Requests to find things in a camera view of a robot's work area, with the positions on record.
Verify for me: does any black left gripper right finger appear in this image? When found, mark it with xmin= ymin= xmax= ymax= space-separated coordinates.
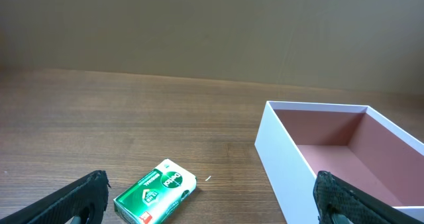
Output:
xmin=313 ymin=170 xmax=423 ymax=224

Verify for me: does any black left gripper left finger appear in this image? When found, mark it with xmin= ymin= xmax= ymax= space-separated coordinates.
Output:
xmin=1 ymin=170 xmax=109 ymax=224

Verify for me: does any green Dettol soap box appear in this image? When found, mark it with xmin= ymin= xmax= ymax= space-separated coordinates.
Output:
xmin=113 ymin=159 xmax=197 ymax=224

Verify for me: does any white box with pink interior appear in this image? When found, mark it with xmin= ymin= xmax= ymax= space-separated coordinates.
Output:
xmin=255 ymin=101 xmax=423 ymax=223

